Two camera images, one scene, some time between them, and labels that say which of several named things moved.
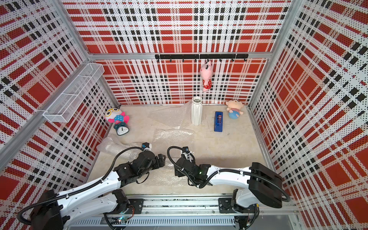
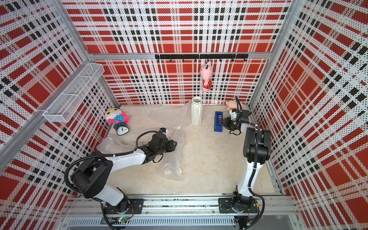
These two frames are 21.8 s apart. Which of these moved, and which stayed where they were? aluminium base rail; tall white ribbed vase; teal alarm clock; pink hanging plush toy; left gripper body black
Moved: left gripper body black
Stayed: aluminium base rail; teal alarm clock; tall white ribbed vase; pink hanging plush toy
